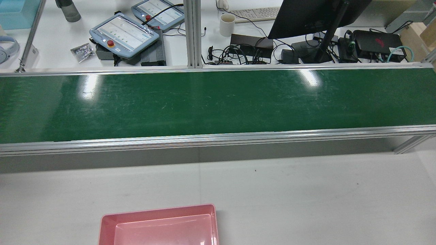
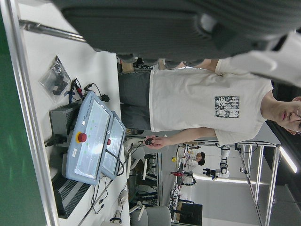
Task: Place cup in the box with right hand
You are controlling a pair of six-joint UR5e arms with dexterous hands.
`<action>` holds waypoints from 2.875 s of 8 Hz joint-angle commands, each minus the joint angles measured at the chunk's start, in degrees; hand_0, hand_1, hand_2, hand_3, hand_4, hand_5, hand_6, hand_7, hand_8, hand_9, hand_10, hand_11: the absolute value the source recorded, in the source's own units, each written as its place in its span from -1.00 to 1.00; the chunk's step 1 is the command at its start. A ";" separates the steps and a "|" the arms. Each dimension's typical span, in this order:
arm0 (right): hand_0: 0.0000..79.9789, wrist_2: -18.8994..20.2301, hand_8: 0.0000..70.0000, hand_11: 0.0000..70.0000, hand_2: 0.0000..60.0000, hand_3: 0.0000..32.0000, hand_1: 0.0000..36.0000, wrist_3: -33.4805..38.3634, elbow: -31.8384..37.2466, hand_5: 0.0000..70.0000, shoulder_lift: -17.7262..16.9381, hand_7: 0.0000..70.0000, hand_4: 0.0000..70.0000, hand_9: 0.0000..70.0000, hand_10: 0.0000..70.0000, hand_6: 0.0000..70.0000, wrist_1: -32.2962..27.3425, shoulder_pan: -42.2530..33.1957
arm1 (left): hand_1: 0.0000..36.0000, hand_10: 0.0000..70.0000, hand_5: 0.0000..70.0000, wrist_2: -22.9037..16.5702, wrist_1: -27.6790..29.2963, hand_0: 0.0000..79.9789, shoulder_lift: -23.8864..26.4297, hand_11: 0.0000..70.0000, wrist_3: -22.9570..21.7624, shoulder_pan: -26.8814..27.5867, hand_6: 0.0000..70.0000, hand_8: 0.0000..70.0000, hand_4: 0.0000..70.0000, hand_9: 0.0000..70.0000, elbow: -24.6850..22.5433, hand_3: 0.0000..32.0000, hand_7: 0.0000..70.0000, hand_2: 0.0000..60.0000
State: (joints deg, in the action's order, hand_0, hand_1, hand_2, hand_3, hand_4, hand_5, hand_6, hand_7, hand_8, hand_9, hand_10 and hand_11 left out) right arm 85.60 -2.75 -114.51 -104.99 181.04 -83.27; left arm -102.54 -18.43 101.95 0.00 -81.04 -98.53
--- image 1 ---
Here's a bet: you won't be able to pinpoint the black flat hub box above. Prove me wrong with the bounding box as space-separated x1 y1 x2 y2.
230 34 274 55

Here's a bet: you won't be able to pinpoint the pink plastic box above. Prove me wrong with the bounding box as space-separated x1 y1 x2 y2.
98 204 219 245

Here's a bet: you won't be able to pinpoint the grey metal box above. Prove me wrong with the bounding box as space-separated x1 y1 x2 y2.
95 44 118 61

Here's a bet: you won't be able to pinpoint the black electronics box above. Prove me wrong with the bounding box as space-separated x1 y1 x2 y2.
337 37 358 63

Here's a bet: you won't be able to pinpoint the small white box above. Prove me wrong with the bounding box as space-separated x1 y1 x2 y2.
19 44 40 68

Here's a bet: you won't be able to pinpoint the cardboard box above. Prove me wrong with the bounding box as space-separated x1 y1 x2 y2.
399 22 436 62

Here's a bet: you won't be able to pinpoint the green conveyor belt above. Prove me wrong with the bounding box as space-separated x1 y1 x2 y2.
0 68 436 144

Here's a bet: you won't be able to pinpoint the black finned power adapter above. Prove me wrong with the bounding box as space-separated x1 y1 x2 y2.
141 29 167 66

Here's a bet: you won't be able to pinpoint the white mug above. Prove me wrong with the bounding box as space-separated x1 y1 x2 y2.
219 13 236 37

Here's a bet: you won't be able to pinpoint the small black adapter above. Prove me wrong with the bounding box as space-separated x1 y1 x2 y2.
281 49 300 64

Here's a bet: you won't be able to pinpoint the white keyboard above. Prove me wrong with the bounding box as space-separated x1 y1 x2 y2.
229 7 281 23

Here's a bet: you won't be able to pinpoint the small blue-grey teach pendant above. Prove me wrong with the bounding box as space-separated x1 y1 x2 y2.
131 0 186 33

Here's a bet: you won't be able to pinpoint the large blue-grey teach pendant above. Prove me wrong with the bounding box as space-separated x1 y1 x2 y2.
89 13 160 60

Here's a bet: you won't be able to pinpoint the black monitor stand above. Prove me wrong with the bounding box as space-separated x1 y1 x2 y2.
291 0 352 64

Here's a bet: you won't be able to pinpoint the black monitor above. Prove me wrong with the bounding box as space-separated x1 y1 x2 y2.
268 0 372 39

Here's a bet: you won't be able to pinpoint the silver foil bag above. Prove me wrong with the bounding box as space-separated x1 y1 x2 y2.
71 43 95 63

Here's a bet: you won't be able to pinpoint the black mini PC red logo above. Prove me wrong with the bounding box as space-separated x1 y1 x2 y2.
353 30 407 62

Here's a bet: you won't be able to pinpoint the dark grey bottle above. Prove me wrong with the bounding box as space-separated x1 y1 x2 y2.
56 0 81 23

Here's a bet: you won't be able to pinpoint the metal pole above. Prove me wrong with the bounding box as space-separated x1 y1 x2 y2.
15 0 47 73

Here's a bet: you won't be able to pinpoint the pale blue headphones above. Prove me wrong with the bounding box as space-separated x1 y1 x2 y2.
0 36 20 64

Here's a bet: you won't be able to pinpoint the grey metal case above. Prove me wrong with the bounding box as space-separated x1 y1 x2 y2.
385 0 436 33

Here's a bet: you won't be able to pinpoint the light blue plastic bin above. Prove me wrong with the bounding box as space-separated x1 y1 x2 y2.
0 0 42 30

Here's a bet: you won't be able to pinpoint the aluminium conveyor rail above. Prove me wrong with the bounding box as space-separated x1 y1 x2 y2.
0 125 436 157
0 63 436 78

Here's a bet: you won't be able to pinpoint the black cable tangle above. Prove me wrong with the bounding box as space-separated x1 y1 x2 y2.
203 44 270 65

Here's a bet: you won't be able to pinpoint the aluminium profile post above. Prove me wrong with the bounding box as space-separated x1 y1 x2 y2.
183 0 203 69

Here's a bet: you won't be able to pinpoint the teal cable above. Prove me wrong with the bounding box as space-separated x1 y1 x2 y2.
387 46 415 63

